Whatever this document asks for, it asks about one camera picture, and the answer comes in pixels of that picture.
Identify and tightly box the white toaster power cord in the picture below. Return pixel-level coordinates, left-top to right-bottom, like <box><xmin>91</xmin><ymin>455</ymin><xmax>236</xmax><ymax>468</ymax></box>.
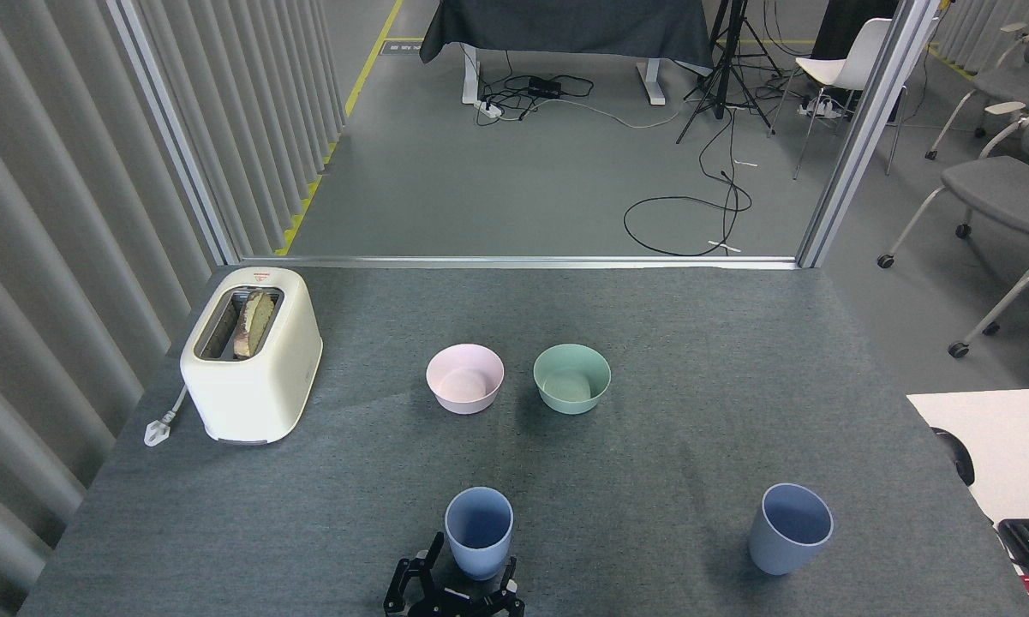
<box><xmin>144</xmin><ymin>386</ymin><xmax>189</xmax><ymax>448</ymax></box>

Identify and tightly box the black floor cable loop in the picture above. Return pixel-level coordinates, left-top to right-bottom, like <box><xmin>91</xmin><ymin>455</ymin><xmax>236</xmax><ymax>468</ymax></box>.
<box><xmin>622</xmin><ymin>103</ymin><xmax>754</xmax><ymax>258</ymax></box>

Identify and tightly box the white floor cable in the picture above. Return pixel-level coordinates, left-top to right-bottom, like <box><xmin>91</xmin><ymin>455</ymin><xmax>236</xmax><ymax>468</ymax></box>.
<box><xmin>555</xmin><ymin>97</ymin><xmax>685</xmax><ymax>130</ymax></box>

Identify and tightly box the silver frame crossbar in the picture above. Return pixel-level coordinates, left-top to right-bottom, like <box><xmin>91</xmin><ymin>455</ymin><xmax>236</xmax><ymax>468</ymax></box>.
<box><xmin>238</xmin><ymin>255</ymin><xmax>802</xmax><ymax>271</ymax></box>

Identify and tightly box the toasted bread slice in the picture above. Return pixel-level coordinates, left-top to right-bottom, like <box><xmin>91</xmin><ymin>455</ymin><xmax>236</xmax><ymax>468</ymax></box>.
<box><xmin>232</xmin><ymin>290</ymin><xmax>276</xmax><ymax>360</ymax></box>

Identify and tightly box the black cable tangle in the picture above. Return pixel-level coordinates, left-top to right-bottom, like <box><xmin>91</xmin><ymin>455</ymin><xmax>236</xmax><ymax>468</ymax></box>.
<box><xmin>476</xmin><ymin>50</ymin><xmax>597</xmax><ymax>126</ymax></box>

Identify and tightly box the blue cup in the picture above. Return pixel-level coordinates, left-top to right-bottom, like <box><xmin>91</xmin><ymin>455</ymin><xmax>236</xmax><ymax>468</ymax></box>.
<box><xmin>444</xmin><ymin>487</ymin><xmax>515</xmax><ymax>582</ymax></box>
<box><xmin>748</xmin><ymin>483</ymin><xmax>834</xmax><ymax>576</ymax></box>

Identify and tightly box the pink bowl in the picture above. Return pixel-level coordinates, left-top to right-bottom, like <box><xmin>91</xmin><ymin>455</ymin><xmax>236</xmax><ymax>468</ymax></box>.
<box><xmin>426</xmin><ymin>344</ymin><xmax>506</xmax><ymax>416</ymax></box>

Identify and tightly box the white desk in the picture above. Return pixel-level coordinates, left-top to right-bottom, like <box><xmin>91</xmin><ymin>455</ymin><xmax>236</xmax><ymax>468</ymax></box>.
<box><xmin>906</xmin><ymin>387</ymin><xmax>1029</xmax><ymax>529</ymax></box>

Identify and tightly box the black tripod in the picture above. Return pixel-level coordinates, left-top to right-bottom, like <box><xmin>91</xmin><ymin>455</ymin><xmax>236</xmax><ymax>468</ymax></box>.
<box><xmin>675</xmin><ymin>0</ymin><xmax>786</xmax><ymax>145</ymax></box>

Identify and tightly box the white plastic chair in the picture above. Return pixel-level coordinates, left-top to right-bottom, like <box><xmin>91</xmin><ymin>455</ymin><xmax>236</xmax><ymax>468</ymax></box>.
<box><xmin>768</xmin><ymin>17</ymin><xmax>910</xmax><ymax>181</ymax></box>

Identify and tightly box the green bowl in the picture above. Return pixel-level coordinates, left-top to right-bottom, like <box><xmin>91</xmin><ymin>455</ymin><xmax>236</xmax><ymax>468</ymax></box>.
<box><xmin>533</xmin><ymin>344</ymin><xmax>612</xmax><ymax>416</ymax></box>

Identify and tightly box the black round object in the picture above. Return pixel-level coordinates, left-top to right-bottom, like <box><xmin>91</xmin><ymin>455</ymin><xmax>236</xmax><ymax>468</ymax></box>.
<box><xmin>930</xmin><ymin>427</ymin><xmax>977</xmax><ymax>488</ymax></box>

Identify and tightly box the dark grey table cloth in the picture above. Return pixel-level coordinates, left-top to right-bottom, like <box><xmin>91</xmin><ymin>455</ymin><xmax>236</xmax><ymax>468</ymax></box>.
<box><xmin>420</xmin><ymin>0</ymin><xmax>715</xmax><ymax>72</ymax></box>

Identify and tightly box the silver frame post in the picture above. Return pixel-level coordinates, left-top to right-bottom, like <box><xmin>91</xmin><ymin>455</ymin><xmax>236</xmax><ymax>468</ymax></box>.
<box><xmin>107</xmin><ymin>0</ymin><xmax>242</xmax><ymax>266</ymax></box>
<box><xmin>796</xmin><ymin>0</ymin><xmax>944</xmax><ymax>269</ymax></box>

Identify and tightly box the white table leg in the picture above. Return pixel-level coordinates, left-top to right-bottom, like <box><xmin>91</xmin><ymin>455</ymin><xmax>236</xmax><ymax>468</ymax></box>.
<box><xmin>460</xmin><ymin>46</ymin><xmax>482</xmax><ymax>105</ymax></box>
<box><xmin>637</xmin><ymin>59</ymin><xmax>667</xmax><ymax>106</ymax></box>

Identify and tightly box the cream white toaster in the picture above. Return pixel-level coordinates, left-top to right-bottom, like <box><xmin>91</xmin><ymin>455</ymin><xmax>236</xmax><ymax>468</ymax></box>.
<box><xmin>180</xmin><ymin>267</ymin><xmax>323</xmax><ymax>446</ymax></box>

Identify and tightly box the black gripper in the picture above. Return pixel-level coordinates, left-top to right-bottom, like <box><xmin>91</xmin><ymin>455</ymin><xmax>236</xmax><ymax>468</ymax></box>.
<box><xmin>383</xmin><ymin>531</ymin><xmax>526</xmax><ymax>617</ymax></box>

